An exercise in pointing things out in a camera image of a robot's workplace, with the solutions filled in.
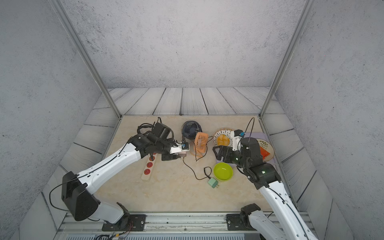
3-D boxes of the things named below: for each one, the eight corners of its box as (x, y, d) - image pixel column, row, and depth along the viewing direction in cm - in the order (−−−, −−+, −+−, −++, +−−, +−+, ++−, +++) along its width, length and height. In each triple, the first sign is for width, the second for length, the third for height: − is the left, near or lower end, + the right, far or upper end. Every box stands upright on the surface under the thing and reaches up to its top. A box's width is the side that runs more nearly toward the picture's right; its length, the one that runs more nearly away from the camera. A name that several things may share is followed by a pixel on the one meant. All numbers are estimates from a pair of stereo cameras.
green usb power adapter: (207, 183, 88) (207, 181, 86) (212, 178, 90) (212, 176, 88) (214, 190, 85) (215, 188, 84) (219, 185, 87) (220, 183, 86)
